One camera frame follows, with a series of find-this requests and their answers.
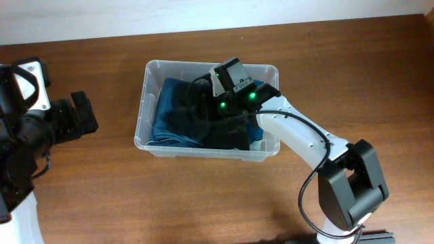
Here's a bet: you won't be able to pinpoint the black taped cloth bundle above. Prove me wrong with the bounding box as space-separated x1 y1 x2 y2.
164 82 211 142

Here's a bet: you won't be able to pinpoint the light blue jeans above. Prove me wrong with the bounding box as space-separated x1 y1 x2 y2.
250 140 262 152

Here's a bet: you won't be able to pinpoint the dark blue jeans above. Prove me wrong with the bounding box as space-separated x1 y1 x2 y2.
146 78 203 148

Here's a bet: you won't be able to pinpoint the black taped shirt bundle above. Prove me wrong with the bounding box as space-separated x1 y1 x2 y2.
203 120 250 150

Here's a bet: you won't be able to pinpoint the blue taped shirt bundle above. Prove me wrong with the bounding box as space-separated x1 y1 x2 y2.
246 80 264 144

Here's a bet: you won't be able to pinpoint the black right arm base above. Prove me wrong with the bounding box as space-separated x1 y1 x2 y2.
283 232 396 244

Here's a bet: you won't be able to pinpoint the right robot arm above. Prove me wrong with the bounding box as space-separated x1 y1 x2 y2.
202 58 389 243

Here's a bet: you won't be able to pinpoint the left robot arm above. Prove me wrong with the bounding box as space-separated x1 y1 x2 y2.
1 57 98 243

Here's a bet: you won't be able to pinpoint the clear plastic storage bin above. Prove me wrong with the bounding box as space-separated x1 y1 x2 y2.
134 60 281 162

